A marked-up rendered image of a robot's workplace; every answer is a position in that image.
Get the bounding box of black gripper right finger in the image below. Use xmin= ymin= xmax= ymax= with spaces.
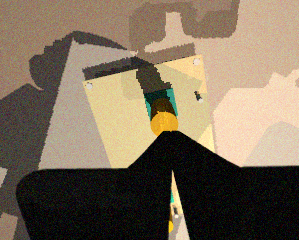
xmin=171 ymin=131 xmax=299 ymax=240

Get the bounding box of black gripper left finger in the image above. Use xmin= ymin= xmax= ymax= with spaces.
xmin=16 ymin=131 xmax=173 ymax=240

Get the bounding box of pale yellow circuit board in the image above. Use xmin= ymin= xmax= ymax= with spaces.
xmin=82 ymin=54 xmax=215 ymax=168

